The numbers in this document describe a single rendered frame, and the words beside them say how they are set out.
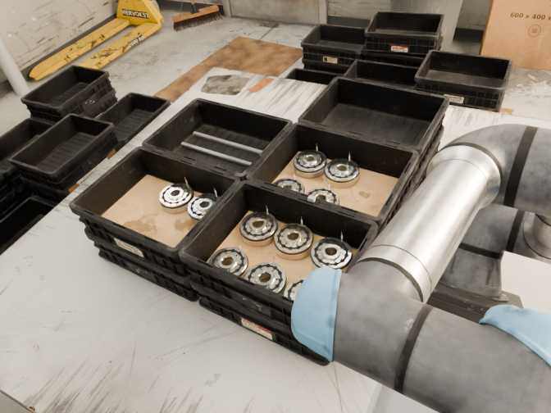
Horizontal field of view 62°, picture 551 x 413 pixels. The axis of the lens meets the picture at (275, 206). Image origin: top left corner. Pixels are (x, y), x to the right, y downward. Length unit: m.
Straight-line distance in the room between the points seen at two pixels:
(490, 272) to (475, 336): 0.73
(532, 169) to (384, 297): 0.34
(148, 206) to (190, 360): 0.48
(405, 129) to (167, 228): 0.83
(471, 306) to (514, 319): 0.63
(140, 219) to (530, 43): 3.05
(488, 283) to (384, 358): 0.76
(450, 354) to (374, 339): 0.06
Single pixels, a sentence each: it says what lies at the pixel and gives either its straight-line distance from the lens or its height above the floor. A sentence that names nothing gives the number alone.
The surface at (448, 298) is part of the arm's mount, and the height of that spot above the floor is 0.93.
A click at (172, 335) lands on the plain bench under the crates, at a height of 0.70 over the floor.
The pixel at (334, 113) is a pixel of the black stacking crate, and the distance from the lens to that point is 1.67.
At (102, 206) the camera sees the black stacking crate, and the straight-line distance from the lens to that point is 1.46.
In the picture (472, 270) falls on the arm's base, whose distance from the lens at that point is 1.09.
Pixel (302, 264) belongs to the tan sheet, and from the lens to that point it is 1.17.
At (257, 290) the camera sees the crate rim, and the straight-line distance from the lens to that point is 1.01.
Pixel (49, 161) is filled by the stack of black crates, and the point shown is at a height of 0.49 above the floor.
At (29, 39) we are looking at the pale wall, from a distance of 4.62.
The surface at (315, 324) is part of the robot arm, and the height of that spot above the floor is 1.41.
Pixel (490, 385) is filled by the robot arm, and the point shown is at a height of 1.43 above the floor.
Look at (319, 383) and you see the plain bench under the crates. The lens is 1.15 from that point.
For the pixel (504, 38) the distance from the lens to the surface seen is 3.78.
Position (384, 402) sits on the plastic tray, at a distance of 0.76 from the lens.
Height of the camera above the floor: 1.75
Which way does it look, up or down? 44 degrees down
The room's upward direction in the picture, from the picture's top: 9 degrees counter-clockwise
